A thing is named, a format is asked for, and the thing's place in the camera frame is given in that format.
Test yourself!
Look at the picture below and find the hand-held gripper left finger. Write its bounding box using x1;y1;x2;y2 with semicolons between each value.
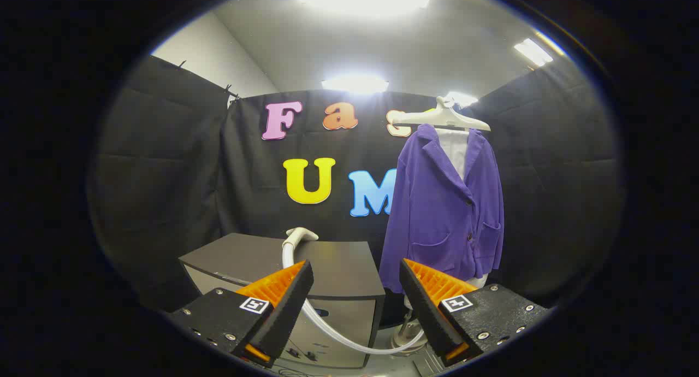
164;260;315;368

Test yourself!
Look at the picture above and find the white clothes hanger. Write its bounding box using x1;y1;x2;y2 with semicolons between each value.
392;96;491;133

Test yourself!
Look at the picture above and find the white shirt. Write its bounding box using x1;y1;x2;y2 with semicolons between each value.
437;127;488;289

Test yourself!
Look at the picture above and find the grey cabinet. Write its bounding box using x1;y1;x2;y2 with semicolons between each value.
179;233;386;369

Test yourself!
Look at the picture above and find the purple corduroy jacket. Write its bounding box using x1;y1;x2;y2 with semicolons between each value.
378;123;505;294

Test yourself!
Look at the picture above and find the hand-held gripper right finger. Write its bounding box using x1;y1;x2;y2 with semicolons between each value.
399;258;552;368

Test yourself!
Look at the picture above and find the black backdrop cloth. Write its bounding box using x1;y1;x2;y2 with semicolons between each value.
87;55;623;328

